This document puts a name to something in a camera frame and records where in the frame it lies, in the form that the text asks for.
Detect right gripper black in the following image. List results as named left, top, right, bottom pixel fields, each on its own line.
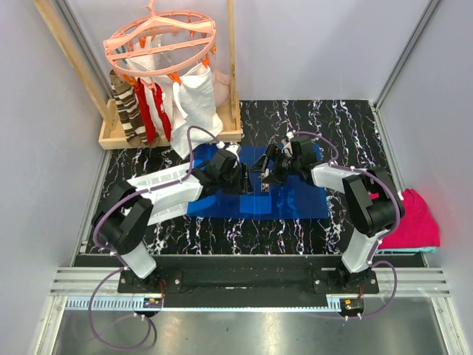
left=248, top=144, right=301, bottom=188

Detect blue plastic folder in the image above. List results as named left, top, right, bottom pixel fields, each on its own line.
left=187, top=143, right=330, bottom=220

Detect white printed paper files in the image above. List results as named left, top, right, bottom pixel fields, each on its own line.
left=127, top=163, right=189, bottom=226

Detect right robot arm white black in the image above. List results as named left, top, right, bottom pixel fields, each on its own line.
left=250, top=133, right=405, bottom=294

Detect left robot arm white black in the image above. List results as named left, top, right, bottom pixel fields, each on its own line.
left=92, top=143, right=243, bottom=293

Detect white hanging towel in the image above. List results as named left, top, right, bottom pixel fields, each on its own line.
left=171, top=63, right=224, bottom=159

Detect pale pink hanging cloth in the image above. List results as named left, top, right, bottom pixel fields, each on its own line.
left=212, top=70, right=231, bottom=107

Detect black marble pattern mat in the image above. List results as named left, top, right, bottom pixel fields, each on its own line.
left=98, top=100, right=389, bottom=255

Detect brown striped sock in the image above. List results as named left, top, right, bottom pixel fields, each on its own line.
left=109, top=70, right=147, bottom=147

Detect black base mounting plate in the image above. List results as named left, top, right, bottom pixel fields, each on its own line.
left=118, top=266, right=380, bottom=294

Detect red white striped sock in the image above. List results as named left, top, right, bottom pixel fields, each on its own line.
left=135, top=79, right=171, bottom=143

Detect white cloth behind hanger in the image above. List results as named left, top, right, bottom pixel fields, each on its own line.
left=126, top=35, right=162, bottom=72

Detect pink round clip hanger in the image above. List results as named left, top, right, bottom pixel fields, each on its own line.
left=103, top=1, right=217, bottom=88

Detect pink folded t-shirt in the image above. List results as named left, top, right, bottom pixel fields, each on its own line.
left=381, top=189, right=440, bottom=248

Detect teal folded garment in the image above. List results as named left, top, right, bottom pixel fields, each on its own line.
left=377, top=246, right=437, bottom=253

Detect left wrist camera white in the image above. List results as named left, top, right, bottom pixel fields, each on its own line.
left=224, top=143, right=241, bottom=156

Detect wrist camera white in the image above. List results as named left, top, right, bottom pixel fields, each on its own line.
left=224, top=143, right=241, bottom=156
left=282, top=132, right=293, bottom=158

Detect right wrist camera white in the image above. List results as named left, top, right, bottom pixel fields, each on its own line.
left=282, top=132, right=293, bottom=158

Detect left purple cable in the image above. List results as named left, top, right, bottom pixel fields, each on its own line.
left=86, top=126, right=225, bottom=349

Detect purple cable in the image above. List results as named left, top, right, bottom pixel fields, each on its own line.
left=290, top=130, right=404, bottom=320
left=86, top=126, right=225, bottom=349

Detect wooden rack frame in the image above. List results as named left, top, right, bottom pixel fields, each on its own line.
left=33, top=0, right=242, bottom=150

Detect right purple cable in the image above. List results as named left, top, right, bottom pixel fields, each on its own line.
left=290, top=130, right=404, bottom=320

